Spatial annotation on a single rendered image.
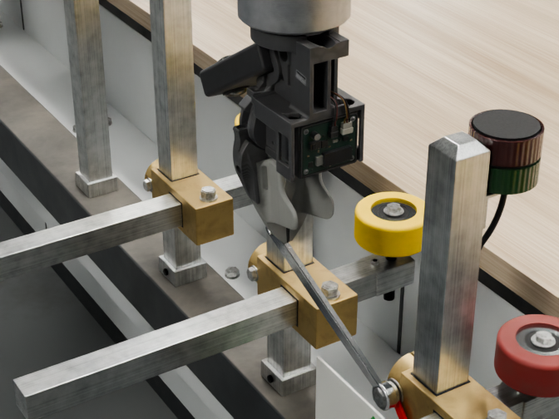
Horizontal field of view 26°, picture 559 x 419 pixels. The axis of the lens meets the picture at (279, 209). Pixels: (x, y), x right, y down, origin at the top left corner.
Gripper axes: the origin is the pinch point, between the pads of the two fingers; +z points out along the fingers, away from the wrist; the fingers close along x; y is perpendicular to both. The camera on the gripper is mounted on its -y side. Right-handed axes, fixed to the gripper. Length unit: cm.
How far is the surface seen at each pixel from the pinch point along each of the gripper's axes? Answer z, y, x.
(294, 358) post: 23.9, -9.6, 7.5
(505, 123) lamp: -12.4, 13.8, 12.6
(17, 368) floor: 97, -119, 9
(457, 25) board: 8, -45, 57
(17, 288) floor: 97, -147, 20
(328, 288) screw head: 11.2, -3.3, 7.4
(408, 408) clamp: 14.3, 12.7, 5.4
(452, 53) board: 8, -37, 50
